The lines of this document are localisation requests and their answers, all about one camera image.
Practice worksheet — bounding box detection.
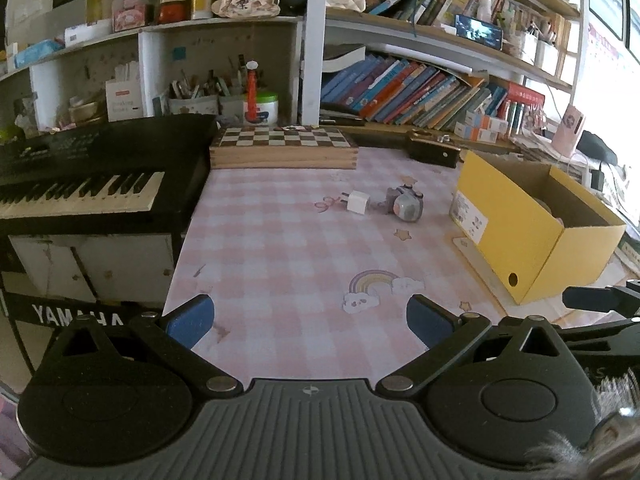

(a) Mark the white wooden bookshelf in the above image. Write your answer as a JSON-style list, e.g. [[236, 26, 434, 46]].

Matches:
[[300, 0, 588, 153]]

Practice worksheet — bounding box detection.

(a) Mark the white cabinet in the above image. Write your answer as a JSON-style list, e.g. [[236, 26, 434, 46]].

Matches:
[[0, 232, 176, 306]]

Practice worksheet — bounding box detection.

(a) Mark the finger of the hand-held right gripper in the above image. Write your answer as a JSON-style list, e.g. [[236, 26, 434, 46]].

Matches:
[[560, 317, 640, 350], [562, 285, 640, 313]]

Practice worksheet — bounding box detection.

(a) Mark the black and gold box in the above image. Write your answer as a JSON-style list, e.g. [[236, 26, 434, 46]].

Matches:
[[405, 129, 462, 168]]

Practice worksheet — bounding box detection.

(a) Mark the brass bowl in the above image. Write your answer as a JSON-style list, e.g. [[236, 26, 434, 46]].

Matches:
[[67, 101, 107, 126]]

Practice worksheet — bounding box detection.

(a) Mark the red slim bottle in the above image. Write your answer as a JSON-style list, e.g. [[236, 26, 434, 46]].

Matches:
[[244, 60, 262, 123]]

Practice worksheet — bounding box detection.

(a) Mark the black printed panel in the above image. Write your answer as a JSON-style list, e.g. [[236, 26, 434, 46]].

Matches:
[[0, 290, 166, 361]]

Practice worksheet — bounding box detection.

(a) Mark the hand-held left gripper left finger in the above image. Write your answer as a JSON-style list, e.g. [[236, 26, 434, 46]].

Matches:
[[37, 294, 246, 403]]

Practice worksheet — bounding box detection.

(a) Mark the yellow cardboard box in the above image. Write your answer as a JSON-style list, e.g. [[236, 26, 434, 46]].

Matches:
[[449, 150, 627, 306]]

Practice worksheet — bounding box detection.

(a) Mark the grey furry cloth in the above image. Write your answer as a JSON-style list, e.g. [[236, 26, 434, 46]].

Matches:
[[525, 375, 640, 480]]

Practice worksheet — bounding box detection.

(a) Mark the black electronic keyboard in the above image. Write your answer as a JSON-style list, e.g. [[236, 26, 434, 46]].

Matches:
[[0, 114, 218, 233]]

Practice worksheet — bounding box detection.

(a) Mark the red boxed book set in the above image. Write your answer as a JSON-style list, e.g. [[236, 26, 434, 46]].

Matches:
[[505, 82, 546, 136]]

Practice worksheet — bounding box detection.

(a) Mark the blue tissue pack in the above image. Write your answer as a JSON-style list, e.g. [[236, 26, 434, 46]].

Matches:
[[14, 40, 66, 68]]

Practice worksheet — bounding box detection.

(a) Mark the black cloth pouch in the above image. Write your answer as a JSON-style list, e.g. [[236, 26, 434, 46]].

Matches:
[[575, 130, 621, 166]]

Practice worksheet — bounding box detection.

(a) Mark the pink checked desktop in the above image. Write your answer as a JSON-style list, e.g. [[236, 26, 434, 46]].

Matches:
[[162, 145, 640, 381]]

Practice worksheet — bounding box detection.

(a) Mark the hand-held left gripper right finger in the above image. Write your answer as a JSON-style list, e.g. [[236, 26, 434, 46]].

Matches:
[[375, 294, 581, 401]]

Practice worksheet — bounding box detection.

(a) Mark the red round bottle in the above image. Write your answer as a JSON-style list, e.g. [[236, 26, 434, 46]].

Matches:
[[159, 0, 187, 23]]

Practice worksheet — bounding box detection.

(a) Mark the grey toy camera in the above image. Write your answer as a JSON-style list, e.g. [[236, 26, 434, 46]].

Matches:
[[377, 184, 426, 223]]

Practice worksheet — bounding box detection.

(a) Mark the white jar with green lid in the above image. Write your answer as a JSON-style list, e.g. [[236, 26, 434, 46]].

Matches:
[[243, 91, 279, 125]]

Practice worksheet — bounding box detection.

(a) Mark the pink wall chart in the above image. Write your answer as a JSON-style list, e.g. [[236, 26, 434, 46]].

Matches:
[[582, 10, 640, 111]]

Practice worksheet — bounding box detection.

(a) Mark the stack of papers and books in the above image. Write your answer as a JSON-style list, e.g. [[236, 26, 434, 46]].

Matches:
[[515, 130, 601, 173]]

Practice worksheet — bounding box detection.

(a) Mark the white cubby shelf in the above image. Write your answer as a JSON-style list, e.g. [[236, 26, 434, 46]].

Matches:
[[0, 15, 306, 133]]

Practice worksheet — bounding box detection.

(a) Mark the phone with lit screen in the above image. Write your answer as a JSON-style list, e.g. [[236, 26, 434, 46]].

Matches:
[[454, 14, 503, 51]]

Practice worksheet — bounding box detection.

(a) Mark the white box with red label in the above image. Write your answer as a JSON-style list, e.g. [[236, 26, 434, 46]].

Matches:
[[105, 62, 143, 122]]

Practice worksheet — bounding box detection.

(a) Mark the grey pen holder with pens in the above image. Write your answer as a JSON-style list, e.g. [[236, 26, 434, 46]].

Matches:
[[167, 67, 246, 122]]

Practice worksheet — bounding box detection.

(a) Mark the pink printed box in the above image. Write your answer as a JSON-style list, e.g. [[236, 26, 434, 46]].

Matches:
[[111, 0, 151, 31]]

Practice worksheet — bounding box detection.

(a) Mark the wooden chessboard box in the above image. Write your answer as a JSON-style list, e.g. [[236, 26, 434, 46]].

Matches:
[[209, 125, 360, 171]]

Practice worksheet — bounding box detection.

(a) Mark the white charger plug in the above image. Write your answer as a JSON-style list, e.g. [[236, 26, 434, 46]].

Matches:
[[341, 190, 371, 215]]

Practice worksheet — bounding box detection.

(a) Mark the row of thin colourful books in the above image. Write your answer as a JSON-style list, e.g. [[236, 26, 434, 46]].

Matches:
[[320, 52, 511, 131]]

